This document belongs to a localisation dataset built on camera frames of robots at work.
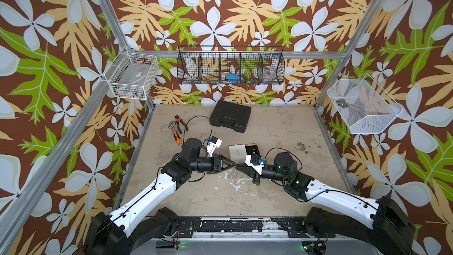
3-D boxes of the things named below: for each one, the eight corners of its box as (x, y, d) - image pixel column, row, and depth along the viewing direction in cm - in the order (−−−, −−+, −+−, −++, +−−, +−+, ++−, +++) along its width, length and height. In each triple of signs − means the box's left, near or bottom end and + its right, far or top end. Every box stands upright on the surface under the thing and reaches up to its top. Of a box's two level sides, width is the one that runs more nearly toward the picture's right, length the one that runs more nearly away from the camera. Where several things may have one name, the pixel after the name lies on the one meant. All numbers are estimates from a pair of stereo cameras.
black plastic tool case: (209, 124, 112) (208, 118, 108) (220, 103, 124) (219, 97, 119) (244, 134, 107) (245, 128, 103) (252, 112, 119) (253, 106, 114)
